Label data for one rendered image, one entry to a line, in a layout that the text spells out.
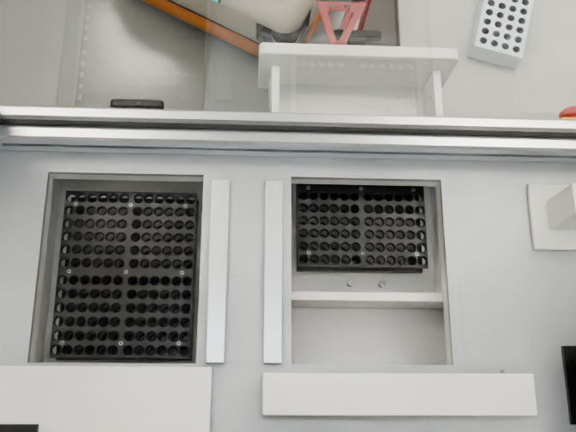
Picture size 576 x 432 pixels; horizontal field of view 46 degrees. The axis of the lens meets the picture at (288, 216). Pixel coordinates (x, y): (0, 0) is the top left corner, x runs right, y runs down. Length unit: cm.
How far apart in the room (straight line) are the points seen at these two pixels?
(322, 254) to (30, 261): 37
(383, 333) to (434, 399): 18
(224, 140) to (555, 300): 47
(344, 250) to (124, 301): 31
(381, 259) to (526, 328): 21
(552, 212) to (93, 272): 60
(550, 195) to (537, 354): 21
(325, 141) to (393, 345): 31
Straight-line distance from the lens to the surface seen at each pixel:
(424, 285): 99
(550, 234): 94
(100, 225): 97
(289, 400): 80
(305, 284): 97
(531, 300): 92
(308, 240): 91
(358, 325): 97
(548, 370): 92
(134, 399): 83
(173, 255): 91
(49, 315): 99
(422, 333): 99
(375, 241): 93
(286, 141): 86
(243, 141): 86
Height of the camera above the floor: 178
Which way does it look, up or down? 73 degrees down
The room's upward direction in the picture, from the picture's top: 11 degrees clockwise
